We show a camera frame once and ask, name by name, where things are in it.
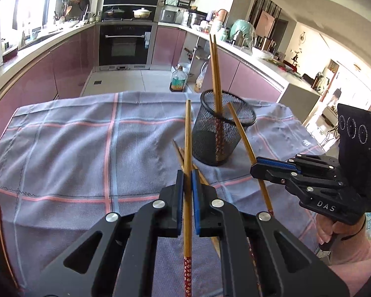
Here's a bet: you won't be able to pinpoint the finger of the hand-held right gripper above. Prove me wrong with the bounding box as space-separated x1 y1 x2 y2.
256 153 342 178
249 163 348 206

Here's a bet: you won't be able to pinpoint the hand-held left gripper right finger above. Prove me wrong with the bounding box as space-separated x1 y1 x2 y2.
192 173 350 297

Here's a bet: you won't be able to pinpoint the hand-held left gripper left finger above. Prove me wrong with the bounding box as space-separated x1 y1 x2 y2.
25 170 185 297

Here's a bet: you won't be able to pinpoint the wooden chopstick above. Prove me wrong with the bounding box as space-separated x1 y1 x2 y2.
179 147 211 189
209 33 223 164
227 102 274 217
172 140 221 259
183 99 193 297
213 34 225 164

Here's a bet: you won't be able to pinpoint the black mesh utensil holder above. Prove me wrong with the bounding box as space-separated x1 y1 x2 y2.
192 89 256 167

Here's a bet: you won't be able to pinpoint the person's right hand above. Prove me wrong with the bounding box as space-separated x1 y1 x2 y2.
315 213 367 265

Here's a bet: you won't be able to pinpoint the short purple base cabinets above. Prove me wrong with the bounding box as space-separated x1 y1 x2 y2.
151 26 283 102

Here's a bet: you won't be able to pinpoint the grey checked cloth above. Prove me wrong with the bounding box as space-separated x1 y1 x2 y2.
0 91 326 297

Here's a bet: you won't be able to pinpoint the clear plastic bag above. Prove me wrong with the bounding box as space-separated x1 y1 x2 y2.
195 63 209 93

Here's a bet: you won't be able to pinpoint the plastic oil bottle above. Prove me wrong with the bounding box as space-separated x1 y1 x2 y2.
169 66 187 92

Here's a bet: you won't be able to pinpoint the mint green food cover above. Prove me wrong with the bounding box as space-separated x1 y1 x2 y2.
230 19 256 45

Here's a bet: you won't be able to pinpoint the pink kettle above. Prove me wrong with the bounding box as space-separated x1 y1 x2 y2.
215 9 229 30

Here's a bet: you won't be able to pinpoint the black built-in oven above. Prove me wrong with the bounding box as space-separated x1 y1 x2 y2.
98 23 153 67

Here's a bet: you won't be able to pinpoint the steel stock pot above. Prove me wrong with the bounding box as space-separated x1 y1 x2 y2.
187 12 208 27

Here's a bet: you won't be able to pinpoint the long purple base cabinets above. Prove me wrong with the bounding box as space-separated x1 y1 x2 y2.
0 25 99 161

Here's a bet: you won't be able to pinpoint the silver rice cooker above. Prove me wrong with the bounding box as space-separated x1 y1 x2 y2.
160 9 178 24

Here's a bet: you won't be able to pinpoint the wok with glass lid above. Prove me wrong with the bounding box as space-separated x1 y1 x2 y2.
104 6 126 17

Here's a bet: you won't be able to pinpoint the black stove with hood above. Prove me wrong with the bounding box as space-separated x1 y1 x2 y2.
102 0 160 23

